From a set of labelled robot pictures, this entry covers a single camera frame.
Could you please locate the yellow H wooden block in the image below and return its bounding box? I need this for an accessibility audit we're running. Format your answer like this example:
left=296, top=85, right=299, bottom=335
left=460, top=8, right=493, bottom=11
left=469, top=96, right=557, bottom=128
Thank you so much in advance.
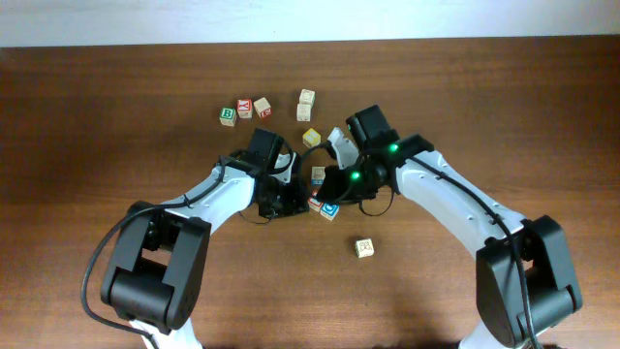
left=302, top=128, right=322, bottom=148

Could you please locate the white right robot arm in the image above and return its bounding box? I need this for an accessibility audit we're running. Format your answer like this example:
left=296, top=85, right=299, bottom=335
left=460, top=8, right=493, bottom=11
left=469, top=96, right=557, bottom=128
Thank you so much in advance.
left=317, top=135, right=583, bottom=348

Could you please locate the red E wooden block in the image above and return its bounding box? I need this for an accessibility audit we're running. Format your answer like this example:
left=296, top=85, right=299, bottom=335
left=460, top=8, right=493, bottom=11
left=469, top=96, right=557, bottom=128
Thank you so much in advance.
left=308, top=190, right=324, bottom=212

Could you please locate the ice cream picture wooden block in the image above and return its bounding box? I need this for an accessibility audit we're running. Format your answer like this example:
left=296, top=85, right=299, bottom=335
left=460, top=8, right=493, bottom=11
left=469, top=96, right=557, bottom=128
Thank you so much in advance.
left=320, top=204, right=340, bottom=221

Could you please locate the green V wooden block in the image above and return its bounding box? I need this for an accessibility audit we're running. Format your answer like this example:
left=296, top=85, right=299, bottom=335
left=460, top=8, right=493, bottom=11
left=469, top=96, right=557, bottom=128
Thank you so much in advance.
left=355, top=238, right=375, bottom=258

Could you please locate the wooden block number 5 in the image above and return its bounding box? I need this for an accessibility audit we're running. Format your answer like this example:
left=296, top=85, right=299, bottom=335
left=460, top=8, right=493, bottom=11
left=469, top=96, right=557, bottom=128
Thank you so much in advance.
left=253, top=97, right=272, bottom=119

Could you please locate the wooden block number 8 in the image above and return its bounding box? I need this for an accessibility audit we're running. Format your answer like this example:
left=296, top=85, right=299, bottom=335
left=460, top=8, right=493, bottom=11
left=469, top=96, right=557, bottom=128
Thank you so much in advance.
left=311, top=167, right=326, bottom=186

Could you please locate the red Y wooden block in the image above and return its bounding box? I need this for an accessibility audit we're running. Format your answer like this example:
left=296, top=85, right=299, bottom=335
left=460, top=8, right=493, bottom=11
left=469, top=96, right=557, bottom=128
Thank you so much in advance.
left=236, top=99, right=253, bottom=119

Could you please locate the green B wooden block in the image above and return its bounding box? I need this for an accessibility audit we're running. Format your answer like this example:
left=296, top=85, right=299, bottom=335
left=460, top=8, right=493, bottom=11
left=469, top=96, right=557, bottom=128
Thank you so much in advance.
left=219, top=108, right=237, bottom=127

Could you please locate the red A wooden block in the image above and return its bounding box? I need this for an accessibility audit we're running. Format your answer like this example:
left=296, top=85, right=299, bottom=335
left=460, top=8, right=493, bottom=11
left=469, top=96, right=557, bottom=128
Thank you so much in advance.
left=299, top=89, right=316, bottom=106

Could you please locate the wooden block number 2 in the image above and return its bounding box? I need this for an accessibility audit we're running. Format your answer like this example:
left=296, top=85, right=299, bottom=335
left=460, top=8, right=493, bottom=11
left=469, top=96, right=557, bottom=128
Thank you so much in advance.
left=296, top=103, right=312, bottom=122

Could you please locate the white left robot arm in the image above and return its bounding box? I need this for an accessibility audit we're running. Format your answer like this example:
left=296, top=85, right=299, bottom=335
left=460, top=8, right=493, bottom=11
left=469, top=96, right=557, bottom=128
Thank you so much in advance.
left=101, top=151, right=308, bottom=348

